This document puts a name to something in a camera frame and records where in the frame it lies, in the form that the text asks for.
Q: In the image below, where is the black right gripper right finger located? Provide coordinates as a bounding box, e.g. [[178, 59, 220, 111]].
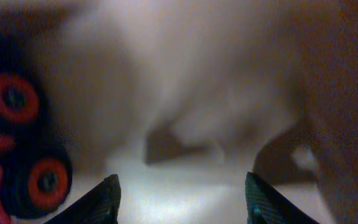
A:
[[245, 172, 319, 224]]

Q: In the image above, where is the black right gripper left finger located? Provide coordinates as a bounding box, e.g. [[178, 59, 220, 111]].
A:
[[45, 174, 121, 224]]

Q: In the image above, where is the grey red toy truck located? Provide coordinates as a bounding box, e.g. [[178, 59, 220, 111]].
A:
[[0, 39, 72, 223]]

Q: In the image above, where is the white cardboard box pink inside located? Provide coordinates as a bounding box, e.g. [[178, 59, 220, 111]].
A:
[[0, 0, 358, 223]]

